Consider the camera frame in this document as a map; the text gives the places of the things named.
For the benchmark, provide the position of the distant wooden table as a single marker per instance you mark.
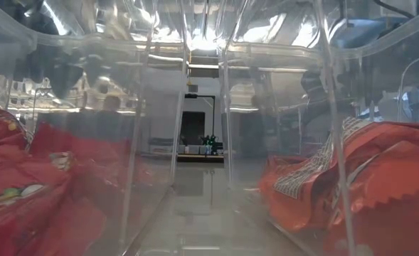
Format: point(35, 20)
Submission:
point(198, 158)

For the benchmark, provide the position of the distant robot with green lights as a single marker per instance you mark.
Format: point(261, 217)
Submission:
point(211, 145)

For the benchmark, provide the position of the distant black gantry frame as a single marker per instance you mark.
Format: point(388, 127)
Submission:
point(198, 95)

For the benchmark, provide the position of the clear plastic bin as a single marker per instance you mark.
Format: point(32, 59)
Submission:
point(237, 142)
point(134, 142)

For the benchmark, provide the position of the ceiling light panel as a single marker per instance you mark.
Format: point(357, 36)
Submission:
point(203, 42)

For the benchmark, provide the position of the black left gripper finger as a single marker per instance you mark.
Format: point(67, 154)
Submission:
point(95, 67)
point(65, 76)

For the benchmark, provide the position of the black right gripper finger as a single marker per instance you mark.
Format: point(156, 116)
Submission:
point(317, 89)
point(328, 112)

